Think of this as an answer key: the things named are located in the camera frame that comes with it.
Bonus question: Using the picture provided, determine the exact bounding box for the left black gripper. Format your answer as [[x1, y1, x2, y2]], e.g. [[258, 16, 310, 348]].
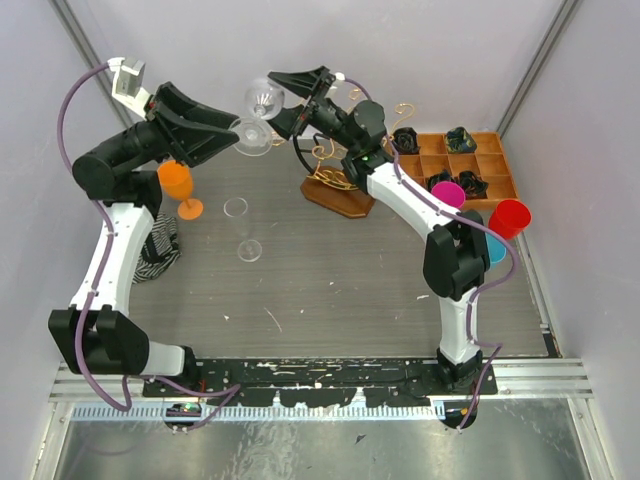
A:
[[108, 81, 242, 170]]

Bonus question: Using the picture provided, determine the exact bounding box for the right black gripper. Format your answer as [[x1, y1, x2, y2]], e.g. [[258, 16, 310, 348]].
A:
[[252, 66, 358, 153]]

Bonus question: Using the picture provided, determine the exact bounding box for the clear wine glass front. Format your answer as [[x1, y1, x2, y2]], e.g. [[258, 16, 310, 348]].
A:
[[230, 78, 285, 157]]

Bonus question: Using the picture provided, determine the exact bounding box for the clear wine glass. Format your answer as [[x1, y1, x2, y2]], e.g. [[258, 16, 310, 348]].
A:
[[230, 78, 285, 157], [223, 197, 262, 263]]

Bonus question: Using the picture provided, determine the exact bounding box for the orange wine glass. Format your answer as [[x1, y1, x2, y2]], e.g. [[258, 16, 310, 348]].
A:
[[157, 160, 204, 220]]

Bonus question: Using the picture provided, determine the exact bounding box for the gold wire wine glass rack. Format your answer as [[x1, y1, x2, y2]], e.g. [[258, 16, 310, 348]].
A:
[[289, 98, 398, 218]]

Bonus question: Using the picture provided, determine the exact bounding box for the striped black white cloth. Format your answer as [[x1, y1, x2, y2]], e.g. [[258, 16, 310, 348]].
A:
[[132, 212, 181, 284]]

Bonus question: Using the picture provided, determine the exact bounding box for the pink wine glass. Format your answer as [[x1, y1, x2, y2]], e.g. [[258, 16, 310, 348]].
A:
[[430, 181, 466, 209]]

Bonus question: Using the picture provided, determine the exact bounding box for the wooden compartment tray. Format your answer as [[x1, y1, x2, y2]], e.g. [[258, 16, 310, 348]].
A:
[[399, 132, 520, 211]]

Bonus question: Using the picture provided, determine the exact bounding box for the red wine glass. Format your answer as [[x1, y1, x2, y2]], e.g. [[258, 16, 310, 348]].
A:
[[489, 199, 532, 240]]

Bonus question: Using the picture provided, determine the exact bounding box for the blue wine glass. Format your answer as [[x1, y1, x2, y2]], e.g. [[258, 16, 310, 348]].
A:
[[485, 234, 507, 266]]

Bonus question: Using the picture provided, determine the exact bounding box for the clear wine glass back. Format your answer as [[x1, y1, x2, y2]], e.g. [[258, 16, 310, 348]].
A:
[[223, 197, 262, 263]]

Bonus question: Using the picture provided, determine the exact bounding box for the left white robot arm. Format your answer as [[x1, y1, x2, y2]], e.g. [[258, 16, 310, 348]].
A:
[[48, 57, 239, 406]]

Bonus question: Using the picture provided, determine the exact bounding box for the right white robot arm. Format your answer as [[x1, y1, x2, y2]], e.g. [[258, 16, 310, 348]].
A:
[[267, 66, 491, 394]]

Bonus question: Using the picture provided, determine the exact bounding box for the dark fabric roll left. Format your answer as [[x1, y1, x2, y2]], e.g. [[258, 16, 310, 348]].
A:
[[392, 127, 420, 155]]

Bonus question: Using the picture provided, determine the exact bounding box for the dark fabric roll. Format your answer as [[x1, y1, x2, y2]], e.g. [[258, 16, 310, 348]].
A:
[[426, 169, 457, 192], [392, 127, 420, 155], [444, 126, 477, 154], [457, 170, 489, 200]]

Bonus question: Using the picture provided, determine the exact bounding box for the dark fabric roll middle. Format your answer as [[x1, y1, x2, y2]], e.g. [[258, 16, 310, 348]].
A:
[[426, 169, 457, 192]]

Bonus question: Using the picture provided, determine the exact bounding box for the dark fabric roll back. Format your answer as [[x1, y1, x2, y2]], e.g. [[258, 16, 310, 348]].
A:
[[444, 126, 477, 154]]

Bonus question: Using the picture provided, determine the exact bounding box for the dark fabric roll right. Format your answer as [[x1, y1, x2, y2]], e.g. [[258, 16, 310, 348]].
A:
[[457, 170, 489, 200]]

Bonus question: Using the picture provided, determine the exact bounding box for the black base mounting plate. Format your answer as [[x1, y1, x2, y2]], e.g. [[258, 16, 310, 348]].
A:
[[141, 355, 499, 412]]

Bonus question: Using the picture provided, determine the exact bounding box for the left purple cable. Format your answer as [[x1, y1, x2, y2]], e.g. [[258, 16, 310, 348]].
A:
[[55, 61, 241, 432]]

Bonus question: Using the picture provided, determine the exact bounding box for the white slotted cable duct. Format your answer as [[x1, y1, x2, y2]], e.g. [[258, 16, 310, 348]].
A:
[[71, 402, 445, 424]]

